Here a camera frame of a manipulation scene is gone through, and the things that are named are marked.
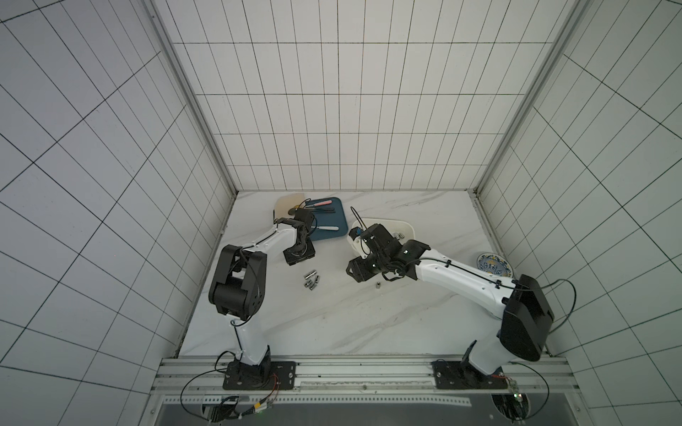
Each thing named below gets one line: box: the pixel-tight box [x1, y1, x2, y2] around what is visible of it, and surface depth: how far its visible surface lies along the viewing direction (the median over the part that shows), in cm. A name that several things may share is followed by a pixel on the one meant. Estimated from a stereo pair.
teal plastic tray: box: [305, 197, 349, 242], surface depth 115 cm
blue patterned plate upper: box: [475, 252, 515, 279], surface depth 96 cm
